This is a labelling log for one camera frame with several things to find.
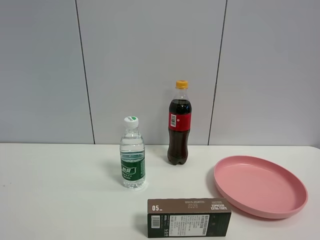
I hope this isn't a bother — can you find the cola bottle yellow cap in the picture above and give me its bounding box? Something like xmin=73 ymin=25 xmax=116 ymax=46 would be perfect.
xmin=167 ymin=80 xmax=192 ymax=165

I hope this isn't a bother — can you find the pink plastic plate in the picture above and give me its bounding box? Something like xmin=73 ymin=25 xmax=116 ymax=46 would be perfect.
xmin=213 ymin=155 xmax=308 ymax=219

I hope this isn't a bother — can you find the brown espresso capsule box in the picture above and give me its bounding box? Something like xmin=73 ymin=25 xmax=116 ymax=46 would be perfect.
xmin=147 ymin=198 xmax=232 ymax=238

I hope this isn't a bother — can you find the green label water bottle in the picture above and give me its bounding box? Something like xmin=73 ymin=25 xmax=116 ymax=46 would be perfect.
xmin=119 ymin=116 xmax=146 ymax=189

